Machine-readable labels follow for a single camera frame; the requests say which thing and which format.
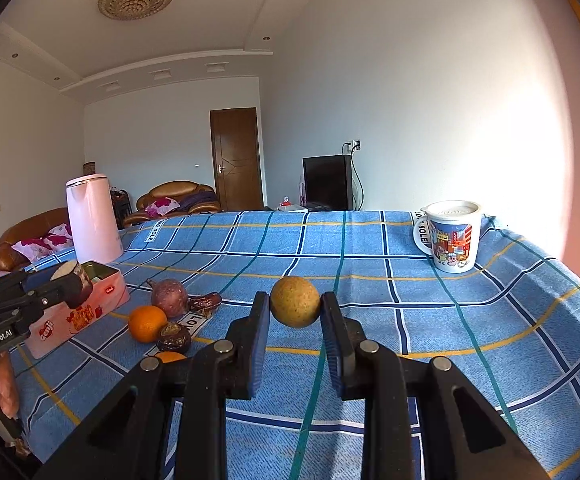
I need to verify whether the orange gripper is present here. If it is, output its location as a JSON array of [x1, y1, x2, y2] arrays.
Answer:
[[154, 351, 186, 364]]

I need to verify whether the large orange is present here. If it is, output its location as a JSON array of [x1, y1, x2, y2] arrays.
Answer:
[[127, 304, 168, 344]]

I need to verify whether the purple round fruit with stem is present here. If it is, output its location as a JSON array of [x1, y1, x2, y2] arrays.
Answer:
[[147, 278, 189, 318]]

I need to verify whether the green-brown round kiwi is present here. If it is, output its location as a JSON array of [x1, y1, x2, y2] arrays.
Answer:
[[270, 276, 320, 328]]

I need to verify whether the pink tin box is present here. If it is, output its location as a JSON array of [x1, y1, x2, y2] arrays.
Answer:
[[25, 260, 130, 359]]

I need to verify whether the white pink floral cushion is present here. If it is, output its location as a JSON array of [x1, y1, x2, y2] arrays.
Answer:
[[11, 223, 74, 263]]

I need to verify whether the brown leather sofa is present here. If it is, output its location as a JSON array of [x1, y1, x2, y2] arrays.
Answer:
[[0, 207, 73, 271]]

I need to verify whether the pink electric kettle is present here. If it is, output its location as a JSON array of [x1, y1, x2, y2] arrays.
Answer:
[[66, 174, 123, 263]]

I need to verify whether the pink floral cushion on armchair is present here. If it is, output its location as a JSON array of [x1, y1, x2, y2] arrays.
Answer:
[[144, 197, 180, 219]]

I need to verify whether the brown leather armchair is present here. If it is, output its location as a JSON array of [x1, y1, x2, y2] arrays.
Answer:
[[122, 181, 222, 228]]

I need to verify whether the colourful printed white mug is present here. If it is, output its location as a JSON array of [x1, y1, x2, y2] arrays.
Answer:
[[412, 200, 482, 274]]

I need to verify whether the dark brown interior door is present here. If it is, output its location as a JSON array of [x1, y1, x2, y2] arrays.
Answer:
[[210, 107, 263, 211]]

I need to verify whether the low television stand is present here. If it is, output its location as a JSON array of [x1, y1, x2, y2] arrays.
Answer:
[[265, 204, 320, 213]]

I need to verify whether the black television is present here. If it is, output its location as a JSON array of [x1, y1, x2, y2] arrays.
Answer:
[[303, 154, 353, 210]]

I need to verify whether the television power cable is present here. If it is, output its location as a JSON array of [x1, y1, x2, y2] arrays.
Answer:
[[342, 142, 366, 212]]

